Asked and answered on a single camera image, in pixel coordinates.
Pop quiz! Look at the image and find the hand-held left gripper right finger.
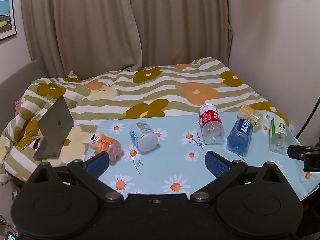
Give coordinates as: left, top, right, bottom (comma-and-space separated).
191, 150, 288, 203

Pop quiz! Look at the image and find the framed wall picture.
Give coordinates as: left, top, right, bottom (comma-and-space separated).
0, 0, 17, 41

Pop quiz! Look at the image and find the beige curtain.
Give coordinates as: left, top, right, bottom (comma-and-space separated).
20, 0, 234, 78

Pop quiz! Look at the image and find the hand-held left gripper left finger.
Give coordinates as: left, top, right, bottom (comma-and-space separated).
29, 152, 124, 203

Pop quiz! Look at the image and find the white plastic bottle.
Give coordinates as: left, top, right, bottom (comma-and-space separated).
129, 121, 159, 152

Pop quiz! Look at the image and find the grey headboard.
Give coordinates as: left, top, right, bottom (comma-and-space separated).
0, 60, 48, 137

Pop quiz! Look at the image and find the blue plastic bottle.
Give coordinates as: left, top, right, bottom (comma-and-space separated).
226, 119, 254, 156

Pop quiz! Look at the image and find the small yellow plastic bottle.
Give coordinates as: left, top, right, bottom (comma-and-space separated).
237, 104, 264, 132

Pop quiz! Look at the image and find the floral striped blanket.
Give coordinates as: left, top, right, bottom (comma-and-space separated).
0, 57, 290, 187

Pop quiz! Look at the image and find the light blue daisy tablecloth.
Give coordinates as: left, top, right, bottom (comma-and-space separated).
84, 109, 320, 201

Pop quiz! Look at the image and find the orange label plastic bottle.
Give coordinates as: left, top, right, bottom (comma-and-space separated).
89, 132, 123, 161

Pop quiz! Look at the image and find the red label clear bottle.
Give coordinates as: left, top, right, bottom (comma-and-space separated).
198, 103, 225, 145

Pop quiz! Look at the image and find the black clamp mount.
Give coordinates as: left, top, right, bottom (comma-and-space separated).
287, 144, 320, 172

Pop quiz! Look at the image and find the grey laptop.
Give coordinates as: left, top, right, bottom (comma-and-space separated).
33, 95, 75, 159

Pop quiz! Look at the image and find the pink soft toy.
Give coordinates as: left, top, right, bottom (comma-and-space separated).
14, 99, 23, 117

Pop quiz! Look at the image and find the green label clear bottle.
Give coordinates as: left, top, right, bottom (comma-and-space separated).
268, 117, 288, 155

